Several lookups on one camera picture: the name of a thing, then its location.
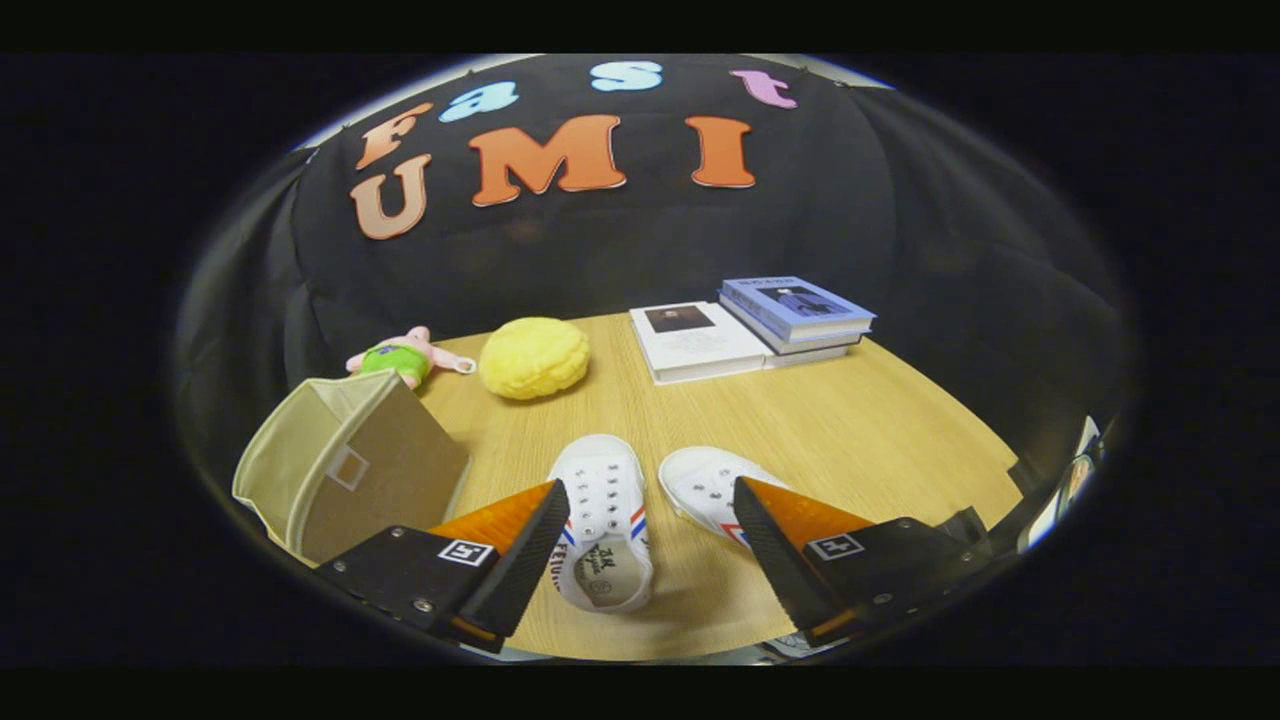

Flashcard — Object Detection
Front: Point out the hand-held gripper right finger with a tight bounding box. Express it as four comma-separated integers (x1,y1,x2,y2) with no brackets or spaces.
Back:
732,476,1001,649

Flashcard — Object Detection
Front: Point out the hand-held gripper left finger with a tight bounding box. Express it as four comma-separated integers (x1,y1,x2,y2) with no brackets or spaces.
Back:
315,478,571,656

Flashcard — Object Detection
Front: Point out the white canvas shoe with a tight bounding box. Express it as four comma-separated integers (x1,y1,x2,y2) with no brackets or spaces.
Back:
547,433,655,614
657,445,791,551

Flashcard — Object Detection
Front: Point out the beige fabric storage box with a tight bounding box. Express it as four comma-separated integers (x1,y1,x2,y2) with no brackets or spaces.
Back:
232,370,473,568

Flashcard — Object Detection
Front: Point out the thin white book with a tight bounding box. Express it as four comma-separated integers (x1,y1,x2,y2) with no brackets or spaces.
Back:
762,342,853,370

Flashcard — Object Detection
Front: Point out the yellow round plush toy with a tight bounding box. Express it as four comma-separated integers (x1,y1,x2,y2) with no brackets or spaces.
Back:
478,317,591,402

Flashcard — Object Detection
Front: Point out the pink starfish plush toy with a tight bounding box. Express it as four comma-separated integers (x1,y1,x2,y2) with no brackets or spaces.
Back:
345,326,478,391

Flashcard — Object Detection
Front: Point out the blue book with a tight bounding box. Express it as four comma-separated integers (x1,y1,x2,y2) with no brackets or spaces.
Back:
718,276,878,356

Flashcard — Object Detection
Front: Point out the black backdrop cloth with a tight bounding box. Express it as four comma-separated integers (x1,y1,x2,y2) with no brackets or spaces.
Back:
175,53,1131,501

